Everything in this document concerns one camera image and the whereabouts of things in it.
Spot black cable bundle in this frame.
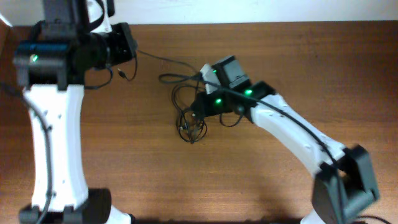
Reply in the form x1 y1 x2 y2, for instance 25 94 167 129
158 73 208 144

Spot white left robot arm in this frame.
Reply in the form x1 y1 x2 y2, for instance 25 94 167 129
13 1 137 223

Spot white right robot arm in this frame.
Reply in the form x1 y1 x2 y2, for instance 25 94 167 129
192 55 380 223

